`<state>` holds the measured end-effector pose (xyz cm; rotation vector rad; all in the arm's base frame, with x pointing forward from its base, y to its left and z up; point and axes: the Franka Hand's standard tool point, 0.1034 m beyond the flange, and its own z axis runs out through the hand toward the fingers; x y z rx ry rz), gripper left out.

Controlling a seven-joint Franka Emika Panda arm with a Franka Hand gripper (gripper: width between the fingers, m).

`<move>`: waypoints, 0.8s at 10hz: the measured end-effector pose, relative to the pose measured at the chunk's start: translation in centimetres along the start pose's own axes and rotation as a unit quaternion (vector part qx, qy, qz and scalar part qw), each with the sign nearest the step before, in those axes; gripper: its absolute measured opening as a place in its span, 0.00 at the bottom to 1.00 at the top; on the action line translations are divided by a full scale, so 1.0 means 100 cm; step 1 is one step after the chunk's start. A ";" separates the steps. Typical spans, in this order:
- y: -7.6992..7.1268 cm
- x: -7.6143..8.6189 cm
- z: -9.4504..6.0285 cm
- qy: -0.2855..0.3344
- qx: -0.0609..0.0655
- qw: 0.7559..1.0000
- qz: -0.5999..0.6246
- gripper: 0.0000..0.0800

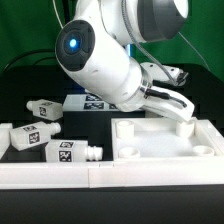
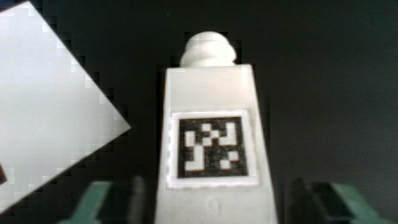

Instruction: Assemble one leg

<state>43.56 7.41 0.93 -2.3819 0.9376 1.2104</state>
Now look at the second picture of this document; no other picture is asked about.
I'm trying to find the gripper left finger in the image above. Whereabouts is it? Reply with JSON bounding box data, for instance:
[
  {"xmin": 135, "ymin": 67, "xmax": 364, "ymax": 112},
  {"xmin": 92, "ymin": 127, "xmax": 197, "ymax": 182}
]
[{"xmin": 57, "ymin": 176, "xmax": 146, "ymax": 224}]

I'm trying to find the white square tabletop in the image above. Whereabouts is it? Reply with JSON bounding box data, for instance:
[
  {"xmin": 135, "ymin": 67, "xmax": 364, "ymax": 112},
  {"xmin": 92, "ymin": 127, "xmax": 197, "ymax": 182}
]
[{"xmin": 0, "ymin": 2, "xmax": 130, "ymax": 212}]

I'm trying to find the white leg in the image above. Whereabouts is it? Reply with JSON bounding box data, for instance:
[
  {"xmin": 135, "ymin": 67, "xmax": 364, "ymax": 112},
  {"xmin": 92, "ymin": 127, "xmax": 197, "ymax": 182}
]
[{"xmin": 155, "ymin": 31, "xmax": 277, "ymax": 224}]

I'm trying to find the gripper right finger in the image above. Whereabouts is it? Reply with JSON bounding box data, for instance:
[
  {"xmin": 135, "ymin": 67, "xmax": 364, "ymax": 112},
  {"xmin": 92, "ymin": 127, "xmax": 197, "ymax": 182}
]
[{"xmin": 288, "ymin": 178, "xmax": 389, "ymax": 224}]

